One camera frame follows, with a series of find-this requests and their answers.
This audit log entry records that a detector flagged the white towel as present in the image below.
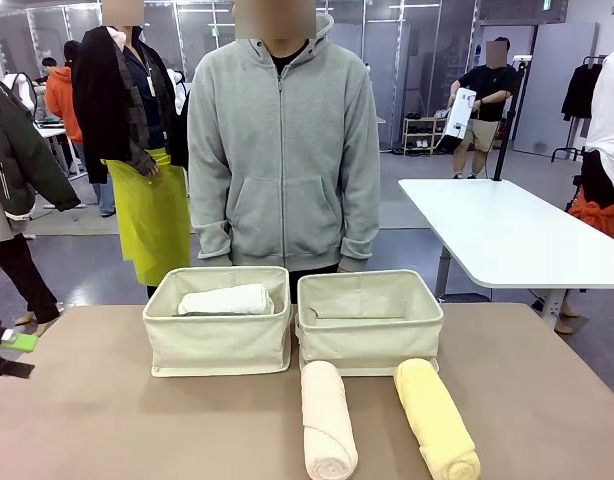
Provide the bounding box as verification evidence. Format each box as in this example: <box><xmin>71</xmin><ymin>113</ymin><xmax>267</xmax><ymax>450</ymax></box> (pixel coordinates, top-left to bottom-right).
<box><xmin>177</xmin><ymin>283</ymin><xmax>276</xmax><ymax>316</ymax></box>

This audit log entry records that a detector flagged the pink towel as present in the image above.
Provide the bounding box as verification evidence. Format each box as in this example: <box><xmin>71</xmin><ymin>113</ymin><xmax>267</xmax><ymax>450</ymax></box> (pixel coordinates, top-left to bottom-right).
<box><xmin>300</xmin><ymin>360</ymin><xmax>359</xmax><ymax>480</ymax></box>

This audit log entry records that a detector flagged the yellow towel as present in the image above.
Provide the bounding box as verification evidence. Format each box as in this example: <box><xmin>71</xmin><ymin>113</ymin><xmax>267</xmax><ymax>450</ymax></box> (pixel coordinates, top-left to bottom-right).
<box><xmin>393</xmin><ymin>358</ymin><xmax>482</xmax><ymax>480</ymax></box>

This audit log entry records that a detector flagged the grey hoodie person left forearm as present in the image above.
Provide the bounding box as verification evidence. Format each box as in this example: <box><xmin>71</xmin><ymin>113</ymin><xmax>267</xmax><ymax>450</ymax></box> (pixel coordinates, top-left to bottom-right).
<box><xmin>338</xmin><ymin>189</ymin><xmax>382</xmax><ymax>273</ymax></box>

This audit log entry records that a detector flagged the grey hoodie person right forearm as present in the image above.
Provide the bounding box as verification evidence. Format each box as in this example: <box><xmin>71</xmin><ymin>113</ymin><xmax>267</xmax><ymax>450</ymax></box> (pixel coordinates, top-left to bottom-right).
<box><xmin>188</xmin><ymin>184</ymin><xmax>234</xmax><ymax>266</ymax></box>

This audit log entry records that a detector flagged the person in dark green jacket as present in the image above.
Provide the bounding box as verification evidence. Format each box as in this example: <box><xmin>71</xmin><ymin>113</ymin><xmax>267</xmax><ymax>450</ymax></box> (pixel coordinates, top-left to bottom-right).
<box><xmin>0</xmin><ymin>69</ymin><xmax>82</xmax><ymax>337</ymax></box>

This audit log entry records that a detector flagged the cream fabric basket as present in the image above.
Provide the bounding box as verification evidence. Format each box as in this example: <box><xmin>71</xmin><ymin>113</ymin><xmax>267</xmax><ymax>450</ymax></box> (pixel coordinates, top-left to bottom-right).
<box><xmin>142</xmin><ymin>266</ymin><xmax>293</xmax><ymax>378</ymax></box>
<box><xmin>295</xmin><ymin>269</ymin><xmax>444</xmax><ymax>377</ymax></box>

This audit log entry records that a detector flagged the white background desk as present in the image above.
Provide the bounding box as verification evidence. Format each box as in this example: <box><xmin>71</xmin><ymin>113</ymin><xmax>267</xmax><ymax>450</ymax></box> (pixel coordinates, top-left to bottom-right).
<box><xmin>35</xmin><ymin>118</ymin><xmax>83</xmax><ymax>176</ymax></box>

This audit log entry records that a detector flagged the person in orange hoodie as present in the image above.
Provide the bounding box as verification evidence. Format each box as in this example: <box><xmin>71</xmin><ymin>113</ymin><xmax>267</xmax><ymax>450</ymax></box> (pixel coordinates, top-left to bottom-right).
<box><xmin>41</xmin><ymin>56</ymin><xmax>84</xmax><ymax>146</ymax></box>

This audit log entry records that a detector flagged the person in black coat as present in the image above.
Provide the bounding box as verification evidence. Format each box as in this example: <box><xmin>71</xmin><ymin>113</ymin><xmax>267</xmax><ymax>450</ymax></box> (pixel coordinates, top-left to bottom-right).
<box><xmin>71</xmin><ymin>0</ymin><xmax>193</xmax><ymax>301</ymax></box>

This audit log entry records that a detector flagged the person in grey hoodie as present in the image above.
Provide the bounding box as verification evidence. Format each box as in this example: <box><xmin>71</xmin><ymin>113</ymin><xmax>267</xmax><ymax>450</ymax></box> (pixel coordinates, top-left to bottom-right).
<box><xmin>186</xmin><ymin>0</ymin><xmax>382</xmax><ymax>304</ymax></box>

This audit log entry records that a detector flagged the wooden shoe rack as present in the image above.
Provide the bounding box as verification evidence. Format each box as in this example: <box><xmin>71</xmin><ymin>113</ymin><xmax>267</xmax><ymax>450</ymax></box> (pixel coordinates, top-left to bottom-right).
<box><xmin>401</xmin><ymin>115</ymin><xmax>463</xmax><ymax>156</ymax></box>

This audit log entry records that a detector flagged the white carried box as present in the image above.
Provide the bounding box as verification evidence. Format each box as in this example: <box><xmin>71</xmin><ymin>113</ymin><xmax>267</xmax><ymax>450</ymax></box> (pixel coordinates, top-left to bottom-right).
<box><xmin>434</xmin><ymin>88</ymin><xmax>478</xmax><ymax>151</ymax></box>

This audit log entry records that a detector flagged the white side table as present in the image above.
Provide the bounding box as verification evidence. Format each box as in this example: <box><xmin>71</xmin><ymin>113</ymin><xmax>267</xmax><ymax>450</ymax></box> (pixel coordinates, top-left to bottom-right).
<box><xmin>397</xmin><ymin>178</ymin><xmax>614</xmax><ymax>331</ymax></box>

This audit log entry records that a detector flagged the man in black t-shirt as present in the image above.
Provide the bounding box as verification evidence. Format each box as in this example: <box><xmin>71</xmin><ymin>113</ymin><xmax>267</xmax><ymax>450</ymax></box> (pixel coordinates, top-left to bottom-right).
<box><xmin>451</xmin><ymin>37</ymin><xmax>519</xmax><ymax>180</ymax></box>

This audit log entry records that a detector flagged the black clothes rack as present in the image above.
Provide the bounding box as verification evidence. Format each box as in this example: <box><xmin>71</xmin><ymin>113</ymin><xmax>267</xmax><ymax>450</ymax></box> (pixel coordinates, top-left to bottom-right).
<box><xmin>551</xmin><ymin>54</ymin><xmax>607</xmax><ymax>162</ymax></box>

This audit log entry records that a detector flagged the orange garment at waist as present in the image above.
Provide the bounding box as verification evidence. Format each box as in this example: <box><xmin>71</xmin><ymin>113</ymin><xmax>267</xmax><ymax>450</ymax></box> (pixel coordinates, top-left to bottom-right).
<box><xmin>569</xmin><ymin>198</ymin><xmax>614</xmax><ymax>240</ymax></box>

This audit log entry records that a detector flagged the black hanging garment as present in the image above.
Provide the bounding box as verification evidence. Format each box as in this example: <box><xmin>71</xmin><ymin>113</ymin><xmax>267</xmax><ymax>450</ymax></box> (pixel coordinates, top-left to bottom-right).
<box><xmin>560</xmin><ymin>63</ymin><xmax>604</xmax><ymax>121</ymax></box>

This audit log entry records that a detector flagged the person in white top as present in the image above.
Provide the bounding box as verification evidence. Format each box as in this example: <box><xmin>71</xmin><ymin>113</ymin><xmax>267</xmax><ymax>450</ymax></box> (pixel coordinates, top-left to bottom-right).
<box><xmin>556</xmin><ymin>47</ymin><xmax>614</xmax><ymax>335</ymax></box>

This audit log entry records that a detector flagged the black camera stand pole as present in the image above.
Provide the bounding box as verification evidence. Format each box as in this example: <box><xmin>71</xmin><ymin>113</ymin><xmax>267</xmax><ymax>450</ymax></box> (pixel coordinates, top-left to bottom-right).
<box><xmin>492</xmin><ymin>56</ymin><xmax>533</xmax><ymax>182</ymax></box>

